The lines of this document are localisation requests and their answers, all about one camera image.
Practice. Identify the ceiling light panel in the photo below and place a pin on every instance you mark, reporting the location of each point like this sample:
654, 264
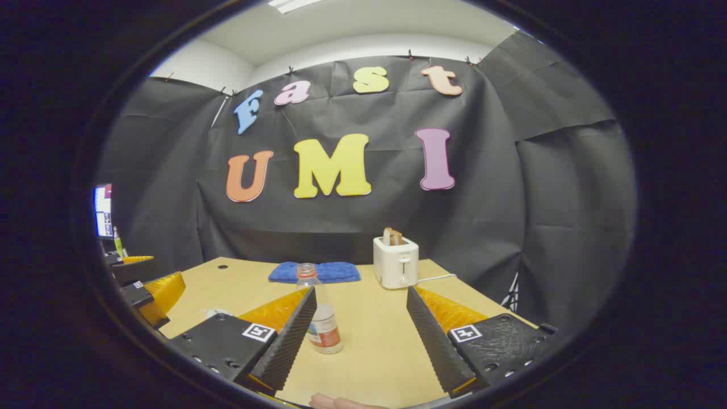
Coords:
292, 4

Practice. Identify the toasted bread slice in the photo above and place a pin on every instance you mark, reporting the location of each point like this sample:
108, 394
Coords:
397, 238
388, 237

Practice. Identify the blue towel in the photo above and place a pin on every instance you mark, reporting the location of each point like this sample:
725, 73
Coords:
341, 272

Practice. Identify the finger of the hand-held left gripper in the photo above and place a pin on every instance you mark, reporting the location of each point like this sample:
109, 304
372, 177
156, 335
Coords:
164, 292
136, 272

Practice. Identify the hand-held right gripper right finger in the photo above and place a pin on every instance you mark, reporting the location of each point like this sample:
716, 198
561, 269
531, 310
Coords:
434, 341

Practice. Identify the clear plastic water bottle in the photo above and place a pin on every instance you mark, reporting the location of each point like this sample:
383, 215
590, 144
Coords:
325, 329

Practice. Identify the green bottle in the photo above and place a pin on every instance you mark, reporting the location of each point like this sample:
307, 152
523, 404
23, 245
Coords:
118, 243

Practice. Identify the computer monitor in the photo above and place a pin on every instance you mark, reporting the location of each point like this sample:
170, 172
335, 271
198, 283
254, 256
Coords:
103, 213

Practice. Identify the black backdrop cloth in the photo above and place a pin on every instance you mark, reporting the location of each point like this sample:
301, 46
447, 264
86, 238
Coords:
500, 199

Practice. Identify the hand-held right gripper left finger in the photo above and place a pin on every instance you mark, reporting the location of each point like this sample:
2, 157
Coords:
289, 341

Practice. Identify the white toaster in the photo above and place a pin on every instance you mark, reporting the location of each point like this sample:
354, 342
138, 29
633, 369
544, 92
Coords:
396, 264

